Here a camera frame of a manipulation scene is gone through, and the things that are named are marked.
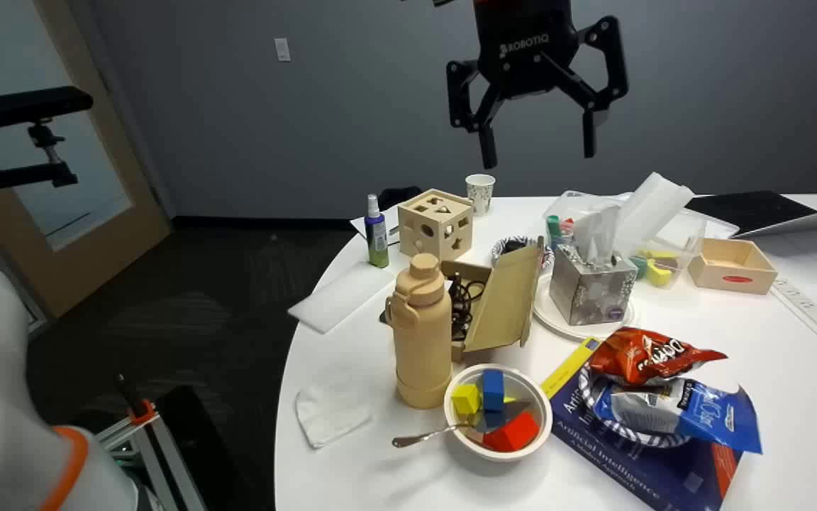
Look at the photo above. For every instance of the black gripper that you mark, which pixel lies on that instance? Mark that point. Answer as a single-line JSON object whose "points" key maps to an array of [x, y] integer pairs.
{"points": [[528, 47]]}

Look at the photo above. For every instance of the small spray bottle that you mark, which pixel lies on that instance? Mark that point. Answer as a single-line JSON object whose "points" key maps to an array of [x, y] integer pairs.
{"points": [[375, 235]]}

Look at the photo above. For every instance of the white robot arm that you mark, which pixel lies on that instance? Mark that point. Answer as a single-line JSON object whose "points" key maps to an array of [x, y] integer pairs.
{"points": [[34, 456]]}

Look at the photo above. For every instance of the tan water bottle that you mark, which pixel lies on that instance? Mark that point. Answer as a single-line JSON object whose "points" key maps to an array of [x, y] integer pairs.
{"points": [[421, 326]]}

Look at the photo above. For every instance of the paper cup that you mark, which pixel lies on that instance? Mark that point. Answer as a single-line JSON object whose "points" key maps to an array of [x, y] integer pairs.
{"points": [[481, 189]]}

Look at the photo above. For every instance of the wooden shape sorter box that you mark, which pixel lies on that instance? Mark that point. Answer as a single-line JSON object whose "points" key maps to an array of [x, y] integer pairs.
{"points": [[436, 223]]}

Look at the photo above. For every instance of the clear plastic container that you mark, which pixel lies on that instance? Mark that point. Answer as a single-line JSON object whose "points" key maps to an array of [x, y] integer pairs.
{"points": [[616, 228]]}

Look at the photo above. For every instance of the grey tissue box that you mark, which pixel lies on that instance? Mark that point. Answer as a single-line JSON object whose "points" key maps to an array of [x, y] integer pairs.
{"points": [[592, 280]]}

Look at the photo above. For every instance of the open cardboard box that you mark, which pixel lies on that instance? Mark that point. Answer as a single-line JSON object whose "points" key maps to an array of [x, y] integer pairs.
{"points": [[491, 306]]}

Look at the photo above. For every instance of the laptop computer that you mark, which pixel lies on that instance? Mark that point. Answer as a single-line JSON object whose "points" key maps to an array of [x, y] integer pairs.
{"points": [[759, 212]]}

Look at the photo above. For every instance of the small wooden tray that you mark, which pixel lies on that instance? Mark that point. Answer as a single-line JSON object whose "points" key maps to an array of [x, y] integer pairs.
{"points": [[733, 265]]}

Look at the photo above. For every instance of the white paper sheet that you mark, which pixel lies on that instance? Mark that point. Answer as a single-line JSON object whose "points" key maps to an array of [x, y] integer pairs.
{"points": [[339, 299]]}

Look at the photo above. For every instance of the yellow ruler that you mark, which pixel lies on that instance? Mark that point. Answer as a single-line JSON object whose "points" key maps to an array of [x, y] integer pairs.
{"points": [[569, 368]]}

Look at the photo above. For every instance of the orange chip bag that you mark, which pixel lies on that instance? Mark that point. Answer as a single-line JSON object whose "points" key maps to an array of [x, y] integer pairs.
{"points": [[648, 358]]}

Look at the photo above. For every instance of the blue toy block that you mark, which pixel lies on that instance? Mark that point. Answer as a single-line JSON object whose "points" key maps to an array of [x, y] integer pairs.
{"points": [[491, 384]]}

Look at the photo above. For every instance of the white bowl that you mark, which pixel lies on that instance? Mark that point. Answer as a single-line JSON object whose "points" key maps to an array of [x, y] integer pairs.
{"points": [[521, 397]]}

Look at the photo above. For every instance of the yellow toy block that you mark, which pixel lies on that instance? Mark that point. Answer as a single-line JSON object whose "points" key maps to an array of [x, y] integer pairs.
{"points": [[465, 402]]}

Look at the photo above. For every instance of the red toy block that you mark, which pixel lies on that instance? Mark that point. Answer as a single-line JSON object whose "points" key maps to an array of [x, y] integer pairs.
{"points": [[514, 435]]}

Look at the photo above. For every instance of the metal spoon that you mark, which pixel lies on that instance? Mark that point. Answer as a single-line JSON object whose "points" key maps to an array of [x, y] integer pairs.
{"points": [[403, 442]]}

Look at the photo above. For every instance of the blue plastic bag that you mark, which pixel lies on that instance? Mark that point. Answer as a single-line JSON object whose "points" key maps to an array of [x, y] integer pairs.
{"points": [[672, 446]]}

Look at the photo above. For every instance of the folded white cloth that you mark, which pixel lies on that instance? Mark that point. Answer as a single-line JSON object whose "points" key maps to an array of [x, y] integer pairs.
{"points": [[329, 414]]}

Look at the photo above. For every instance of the wooden door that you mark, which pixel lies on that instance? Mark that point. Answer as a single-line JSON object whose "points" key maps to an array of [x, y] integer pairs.
{"points": [[64, 242]]}

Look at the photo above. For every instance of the wall light switch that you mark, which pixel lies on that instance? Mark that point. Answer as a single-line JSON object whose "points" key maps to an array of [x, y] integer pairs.
{"points": [[282, 49]]}

